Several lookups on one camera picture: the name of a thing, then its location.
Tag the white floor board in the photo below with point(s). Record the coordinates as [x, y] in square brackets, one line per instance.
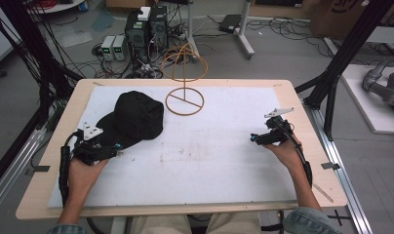
[367, 107]

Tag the person's denim sleeve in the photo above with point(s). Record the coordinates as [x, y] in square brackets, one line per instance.
[310, 221]
[66, 229]

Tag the person's left hand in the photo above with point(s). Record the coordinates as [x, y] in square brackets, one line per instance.
[85, 175]

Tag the black computer tower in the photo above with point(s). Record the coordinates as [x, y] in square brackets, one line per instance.
[137, 35]
[158, 27]

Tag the aluminium floor rail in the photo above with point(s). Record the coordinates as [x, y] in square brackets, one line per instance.
[341, 169]
[13, 169]

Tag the brown cardboard box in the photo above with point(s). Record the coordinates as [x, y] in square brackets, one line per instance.
[341, 16]

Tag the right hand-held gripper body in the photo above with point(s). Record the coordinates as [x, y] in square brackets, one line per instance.
[278, 130]

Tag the white foam mat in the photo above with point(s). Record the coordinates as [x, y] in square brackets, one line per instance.
[198, 156]

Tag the person's denim left sleeve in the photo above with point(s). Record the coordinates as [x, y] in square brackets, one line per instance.
[66, 229]

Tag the person's denim right sleeve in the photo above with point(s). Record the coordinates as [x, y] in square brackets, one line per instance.
[310, 221]

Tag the black metal frame post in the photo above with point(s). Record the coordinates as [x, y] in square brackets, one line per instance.
[32, 48]
[343, 61]

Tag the small white box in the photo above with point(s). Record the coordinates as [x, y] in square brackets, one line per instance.
[144, 13]

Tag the white metal stand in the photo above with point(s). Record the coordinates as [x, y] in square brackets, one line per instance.
[244, 35]

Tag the person's beige trousers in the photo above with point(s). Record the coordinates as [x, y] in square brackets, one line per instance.
[217, 224]

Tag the black baseball cap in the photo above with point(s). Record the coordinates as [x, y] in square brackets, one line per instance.
[138, 115]

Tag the flat black device box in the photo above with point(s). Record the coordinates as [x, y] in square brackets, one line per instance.
[230, 23]

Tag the grey bench power supply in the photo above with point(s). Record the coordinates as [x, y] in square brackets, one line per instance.
[119, 48]
[108, 48]

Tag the black tape piece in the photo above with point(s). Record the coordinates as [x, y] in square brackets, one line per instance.
[330, 165]
[41, 168]

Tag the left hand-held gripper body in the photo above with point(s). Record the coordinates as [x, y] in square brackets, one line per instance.
[91, 152]

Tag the person's right hand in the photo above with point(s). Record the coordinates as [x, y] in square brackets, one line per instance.
[287, 152]

